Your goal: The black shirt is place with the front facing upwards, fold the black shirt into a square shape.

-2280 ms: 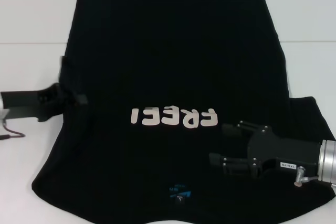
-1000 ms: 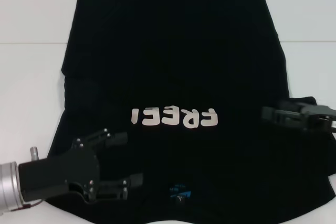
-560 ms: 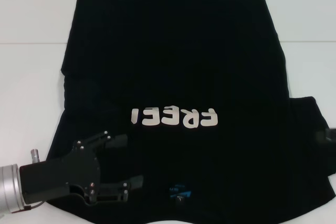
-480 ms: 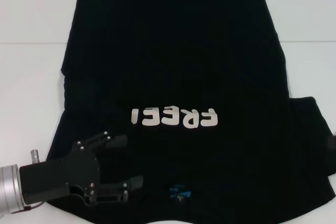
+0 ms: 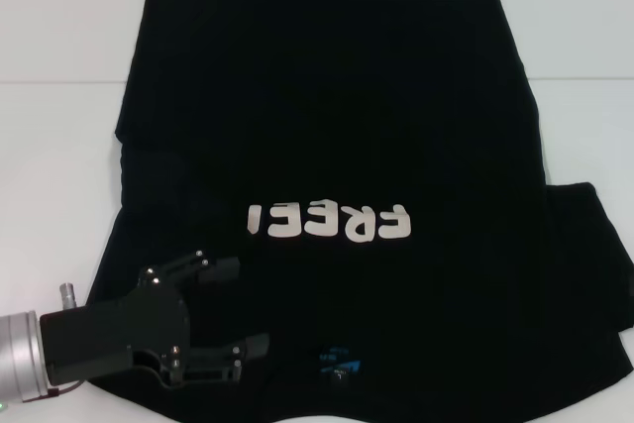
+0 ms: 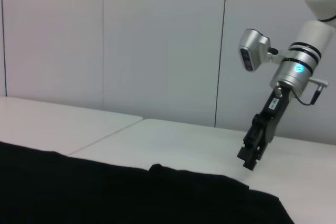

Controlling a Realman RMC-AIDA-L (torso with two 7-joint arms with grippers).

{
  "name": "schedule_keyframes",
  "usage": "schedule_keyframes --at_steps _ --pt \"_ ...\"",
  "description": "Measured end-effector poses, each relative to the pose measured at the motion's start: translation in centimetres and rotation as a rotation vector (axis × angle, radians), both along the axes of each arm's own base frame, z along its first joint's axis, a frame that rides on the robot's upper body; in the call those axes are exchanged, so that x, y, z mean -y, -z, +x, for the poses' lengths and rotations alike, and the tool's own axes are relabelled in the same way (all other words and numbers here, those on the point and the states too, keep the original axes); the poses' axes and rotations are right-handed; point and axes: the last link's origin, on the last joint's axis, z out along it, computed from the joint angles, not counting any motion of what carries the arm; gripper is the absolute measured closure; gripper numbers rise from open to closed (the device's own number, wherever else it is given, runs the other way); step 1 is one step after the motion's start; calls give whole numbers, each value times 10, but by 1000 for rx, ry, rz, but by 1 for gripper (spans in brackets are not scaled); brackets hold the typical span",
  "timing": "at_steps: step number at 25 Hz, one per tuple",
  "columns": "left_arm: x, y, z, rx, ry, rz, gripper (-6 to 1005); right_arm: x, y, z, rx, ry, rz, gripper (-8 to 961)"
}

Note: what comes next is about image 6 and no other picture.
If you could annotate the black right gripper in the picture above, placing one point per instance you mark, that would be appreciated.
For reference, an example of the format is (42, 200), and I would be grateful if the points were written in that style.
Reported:
(265, 124)

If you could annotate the black shirt with white print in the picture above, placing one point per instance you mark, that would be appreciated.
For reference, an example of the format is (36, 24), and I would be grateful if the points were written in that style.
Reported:
(105, 197)

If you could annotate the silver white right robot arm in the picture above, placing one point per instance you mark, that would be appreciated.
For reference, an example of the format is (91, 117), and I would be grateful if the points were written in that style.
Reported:
(302, 51)

